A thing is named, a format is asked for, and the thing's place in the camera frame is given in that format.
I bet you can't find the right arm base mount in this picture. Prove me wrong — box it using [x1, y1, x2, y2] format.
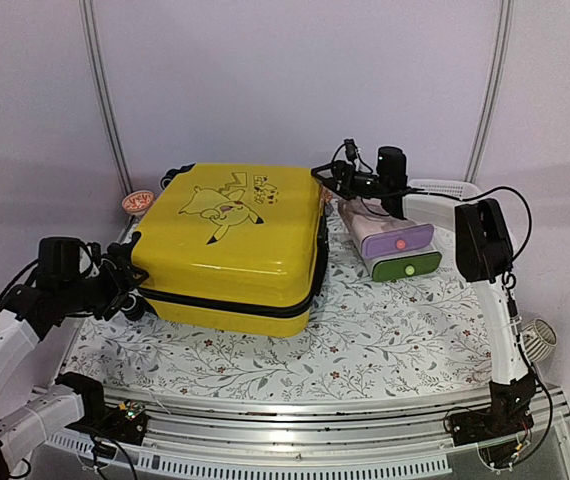
[444, 374, 553, 446]

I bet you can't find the green drawer box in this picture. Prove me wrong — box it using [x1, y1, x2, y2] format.
[369, 251, 442, 282]

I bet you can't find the floral table mat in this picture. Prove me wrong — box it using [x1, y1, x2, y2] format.
[62, 211, 492, 404]

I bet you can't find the white plastic basket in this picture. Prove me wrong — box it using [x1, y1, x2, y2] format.
[403, 179, 481, 208]

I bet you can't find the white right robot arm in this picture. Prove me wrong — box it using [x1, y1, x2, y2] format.
[311, 139, 537, 436]

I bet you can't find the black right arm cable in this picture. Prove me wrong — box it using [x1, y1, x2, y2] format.
[330, 140, 556, 471]

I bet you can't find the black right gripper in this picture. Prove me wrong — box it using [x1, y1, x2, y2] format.
[311, 160, 388, 200]

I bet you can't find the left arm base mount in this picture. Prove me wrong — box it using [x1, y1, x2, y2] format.
[67, 400, 149, 446]

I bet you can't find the pink purple drawer box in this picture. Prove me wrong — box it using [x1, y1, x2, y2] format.
[338, 199, 435, 259]

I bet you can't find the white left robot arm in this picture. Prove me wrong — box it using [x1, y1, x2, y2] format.
[0, 237, 149, 479]

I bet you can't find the red patterned cup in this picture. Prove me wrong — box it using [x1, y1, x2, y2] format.
[121, 190, 155, 215]

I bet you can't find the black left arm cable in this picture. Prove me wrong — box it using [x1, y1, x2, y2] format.
[0, 240, 101, 361]

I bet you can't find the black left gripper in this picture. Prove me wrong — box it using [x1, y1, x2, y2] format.
[59, 256, 149, 320]

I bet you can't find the yellow Pikachu suitcase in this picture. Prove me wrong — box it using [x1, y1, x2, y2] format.
[128, 163, 328, 338]

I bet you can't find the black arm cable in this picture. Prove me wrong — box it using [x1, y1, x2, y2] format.
[330, 140, 556, 471]
[0, 240, 101, 361]

